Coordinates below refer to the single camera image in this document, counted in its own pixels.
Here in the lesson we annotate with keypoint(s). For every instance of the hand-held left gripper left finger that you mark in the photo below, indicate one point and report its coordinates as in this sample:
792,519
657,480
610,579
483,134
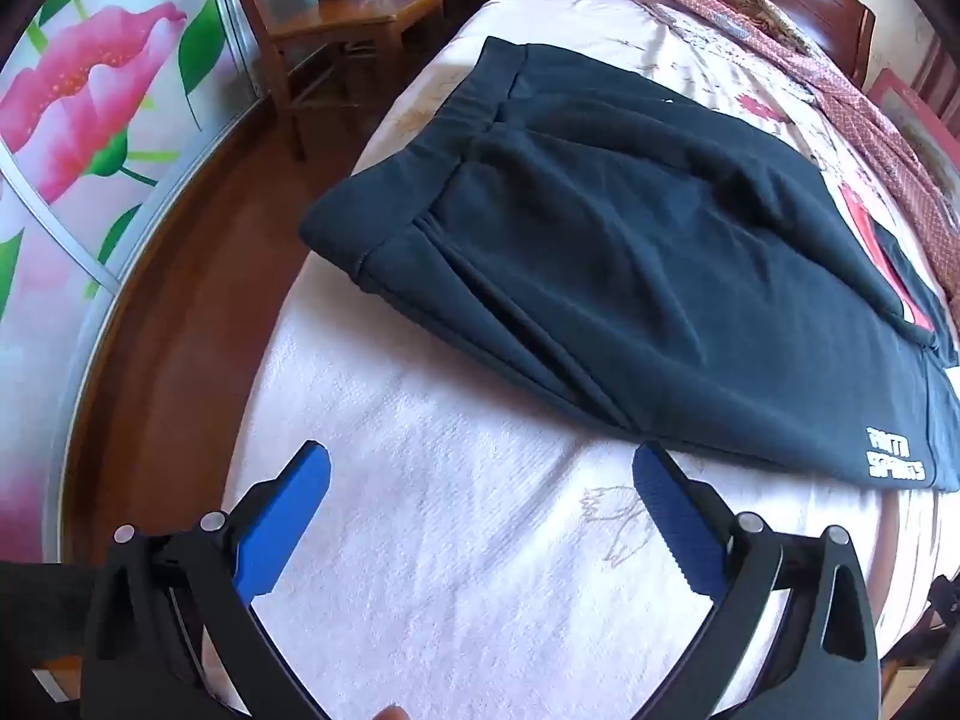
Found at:
289,510

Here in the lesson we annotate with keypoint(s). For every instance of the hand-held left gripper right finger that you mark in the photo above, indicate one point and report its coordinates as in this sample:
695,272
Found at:
675,517

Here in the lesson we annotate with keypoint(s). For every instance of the black pants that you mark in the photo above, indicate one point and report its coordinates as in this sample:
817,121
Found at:
600,240

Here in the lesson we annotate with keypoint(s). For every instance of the white floral bed sheet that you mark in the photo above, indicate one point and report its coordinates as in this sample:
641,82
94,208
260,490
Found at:
450,540

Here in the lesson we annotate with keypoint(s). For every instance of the red patterned quilt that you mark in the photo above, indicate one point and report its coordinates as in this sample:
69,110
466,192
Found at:
847,97

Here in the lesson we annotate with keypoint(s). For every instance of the floral wardrobe door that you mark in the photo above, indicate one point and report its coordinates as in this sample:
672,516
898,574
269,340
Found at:
90,90

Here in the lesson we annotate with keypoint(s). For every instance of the red framed picture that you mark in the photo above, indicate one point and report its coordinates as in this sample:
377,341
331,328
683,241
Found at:
900,101

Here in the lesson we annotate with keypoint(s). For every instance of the wooden chair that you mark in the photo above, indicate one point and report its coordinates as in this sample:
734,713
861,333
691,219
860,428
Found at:
352,19

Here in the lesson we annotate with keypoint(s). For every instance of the wooden headboard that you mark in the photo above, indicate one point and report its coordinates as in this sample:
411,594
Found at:
825,0

